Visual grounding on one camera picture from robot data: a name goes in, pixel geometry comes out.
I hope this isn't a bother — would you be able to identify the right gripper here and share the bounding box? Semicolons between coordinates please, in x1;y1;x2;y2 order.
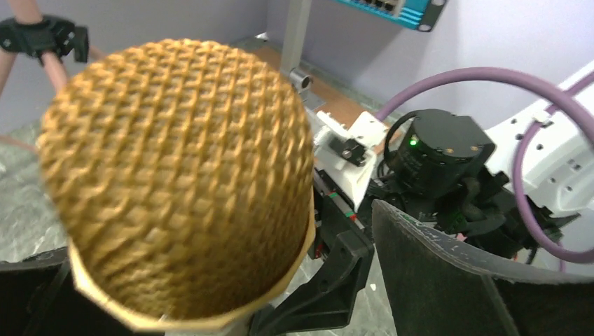
249;169;375;336

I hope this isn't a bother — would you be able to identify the pink music stand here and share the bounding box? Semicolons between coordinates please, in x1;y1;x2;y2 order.
0;0;108;154

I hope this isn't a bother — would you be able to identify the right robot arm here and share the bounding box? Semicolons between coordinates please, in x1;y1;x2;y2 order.
249;65;593;335

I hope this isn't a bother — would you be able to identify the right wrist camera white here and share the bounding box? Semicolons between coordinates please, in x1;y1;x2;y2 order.
307;110;388;211

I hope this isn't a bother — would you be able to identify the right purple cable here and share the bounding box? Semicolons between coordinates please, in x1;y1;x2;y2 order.
375;66;594;265

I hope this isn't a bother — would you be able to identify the gold toy microphone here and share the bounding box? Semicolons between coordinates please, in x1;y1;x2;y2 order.
39;39;315;332

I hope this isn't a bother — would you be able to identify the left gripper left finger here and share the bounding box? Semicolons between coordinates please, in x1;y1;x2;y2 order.
1;248;134;335

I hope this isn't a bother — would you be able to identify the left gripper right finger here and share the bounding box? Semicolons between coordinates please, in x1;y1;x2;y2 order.
372;200;593;336

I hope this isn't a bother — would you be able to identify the dark blue audio box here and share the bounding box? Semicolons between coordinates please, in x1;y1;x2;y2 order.
280;0;449;112

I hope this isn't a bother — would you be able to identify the wooden board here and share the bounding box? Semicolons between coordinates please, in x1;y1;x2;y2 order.
252;44;373;128

